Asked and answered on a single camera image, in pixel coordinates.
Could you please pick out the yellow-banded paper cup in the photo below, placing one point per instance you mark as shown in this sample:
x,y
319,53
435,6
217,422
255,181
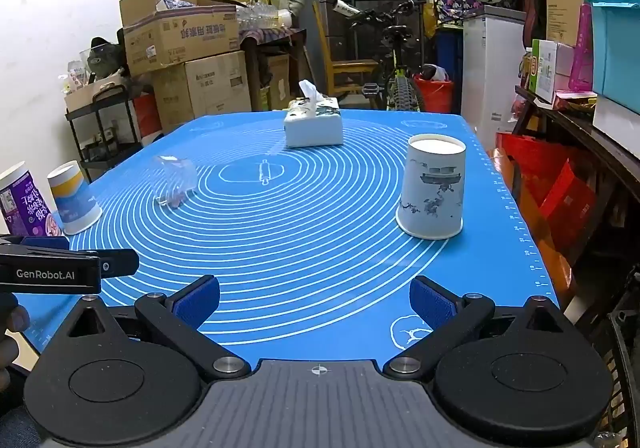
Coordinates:
x,y
75,208

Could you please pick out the yellow wooden chair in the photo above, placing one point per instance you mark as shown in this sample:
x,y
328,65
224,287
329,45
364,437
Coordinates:
x,y
345,66

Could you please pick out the dark wooden side table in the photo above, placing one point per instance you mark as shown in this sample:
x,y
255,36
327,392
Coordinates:
x,y
270,38

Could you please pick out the dark wooden shelf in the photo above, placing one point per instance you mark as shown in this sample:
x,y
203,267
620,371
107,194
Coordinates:
x,y
590,138

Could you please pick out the person's left hand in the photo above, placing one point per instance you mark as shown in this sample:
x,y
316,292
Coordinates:
x,y
15,319

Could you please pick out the white ink-print paper cup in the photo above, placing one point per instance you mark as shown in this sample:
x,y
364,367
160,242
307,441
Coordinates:
x,y
432,188

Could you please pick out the blue silicone baking mat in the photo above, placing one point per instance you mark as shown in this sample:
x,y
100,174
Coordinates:
x,y
300,228

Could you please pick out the clear plastic cup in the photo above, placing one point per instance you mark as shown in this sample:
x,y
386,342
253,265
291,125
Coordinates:
x,y
175,180

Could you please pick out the open printed cardboard box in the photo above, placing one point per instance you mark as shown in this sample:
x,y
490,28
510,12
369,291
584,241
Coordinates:
x,y
175,36

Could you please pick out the red gift bags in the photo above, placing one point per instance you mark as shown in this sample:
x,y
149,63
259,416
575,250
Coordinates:
x,y
560,188

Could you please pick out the red plastic bucket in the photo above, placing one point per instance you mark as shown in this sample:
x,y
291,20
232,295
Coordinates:
x,y
434,96

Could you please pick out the black utility cart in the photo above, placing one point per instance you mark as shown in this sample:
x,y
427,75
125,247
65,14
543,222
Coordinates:
x,y
107,128

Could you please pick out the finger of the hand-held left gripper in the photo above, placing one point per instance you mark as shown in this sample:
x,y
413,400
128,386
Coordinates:
x,y
120,262
45,242

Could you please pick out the small brown cardboard box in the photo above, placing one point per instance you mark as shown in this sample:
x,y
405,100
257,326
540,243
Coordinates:
x,y
274,83

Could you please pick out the large brown cardboard box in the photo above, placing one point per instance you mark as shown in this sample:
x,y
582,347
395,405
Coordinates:
x,y
210,83

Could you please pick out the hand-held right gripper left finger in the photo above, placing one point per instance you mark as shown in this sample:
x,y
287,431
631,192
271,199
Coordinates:
x,y
196,302

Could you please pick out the white chest freezer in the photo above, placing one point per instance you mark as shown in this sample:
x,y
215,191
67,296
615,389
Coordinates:
x,y
487,68

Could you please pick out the purple printed paper cup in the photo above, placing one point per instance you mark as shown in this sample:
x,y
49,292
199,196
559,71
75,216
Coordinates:
x,y
22,208

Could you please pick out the dark green bag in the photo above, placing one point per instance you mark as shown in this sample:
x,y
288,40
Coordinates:
x,y
105,56

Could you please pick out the white and green carton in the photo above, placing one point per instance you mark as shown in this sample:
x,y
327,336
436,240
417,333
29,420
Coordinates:
x,y
547,68

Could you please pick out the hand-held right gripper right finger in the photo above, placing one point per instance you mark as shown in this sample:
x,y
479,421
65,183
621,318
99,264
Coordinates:
x,y
430,302

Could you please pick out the pink plastic package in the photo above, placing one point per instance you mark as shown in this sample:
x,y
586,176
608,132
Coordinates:
x,y
582,53

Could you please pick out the black mountain bicycle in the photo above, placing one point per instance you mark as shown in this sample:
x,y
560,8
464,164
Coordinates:
x,y
400,88

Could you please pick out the white tissue box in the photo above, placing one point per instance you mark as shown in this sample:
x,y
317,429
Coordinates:
x,y
312,128

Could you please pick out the teal plastic storage bin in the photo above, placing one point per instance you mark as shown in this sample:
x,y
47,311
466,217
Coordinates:
x,y
617,43

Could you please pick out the pile of clear plastic bottles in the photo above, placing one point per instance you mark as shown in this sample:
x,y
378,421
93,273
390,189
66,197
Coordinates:
x,y
262,17

